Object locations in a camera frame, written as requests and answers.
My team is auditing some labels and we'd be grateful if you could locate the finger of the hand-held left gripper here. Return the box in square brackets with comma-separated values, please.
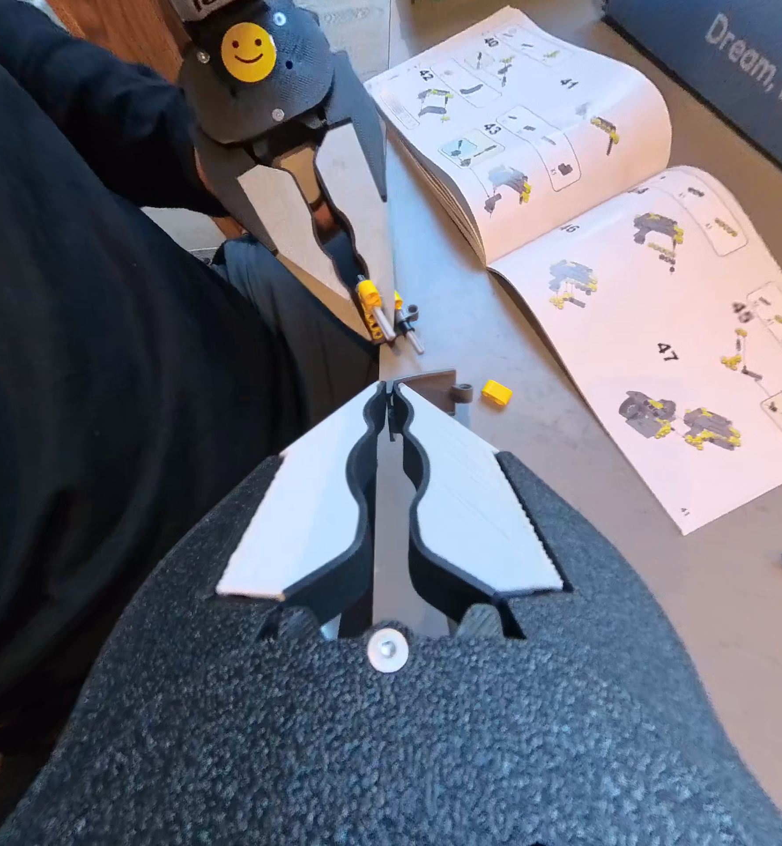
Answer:
[235, 165, 373, 341]
[313, 121, 392, 312]

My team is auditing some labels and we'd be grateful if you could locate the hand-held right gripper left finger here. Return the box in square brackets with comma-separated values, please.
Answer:
[215, 382, 388, 625]

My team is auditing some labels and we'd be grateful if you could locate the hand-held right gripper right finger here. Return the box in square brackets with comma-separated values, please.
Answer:
[391, 383, 565, 625]

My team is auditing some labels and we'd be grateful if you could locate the open instruction booklet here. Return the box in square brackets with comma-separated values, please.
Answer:
[363, 5, 782, 536]

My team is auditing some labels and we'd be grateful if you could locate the navy blue box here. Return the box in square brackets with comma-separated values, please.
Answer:
[599, 0, 782, 193]

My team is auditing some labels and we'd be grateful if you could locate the grey desk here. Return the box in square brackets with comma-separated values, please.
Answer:
[378, 0, 782, 846]

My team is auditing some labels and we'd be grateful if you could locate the grey curved panel brick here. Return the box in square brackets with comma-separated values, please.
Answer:
[394, 369, 476, 417]

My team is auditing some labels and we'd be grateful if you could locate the yellow grey brick assembly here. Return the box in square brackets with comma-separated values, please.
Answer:
[354, 278, 426, 358]

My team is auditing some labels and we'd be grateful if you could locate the person's black clothing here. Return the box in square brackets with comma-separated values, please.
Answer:
[0, 0, 382, 748]

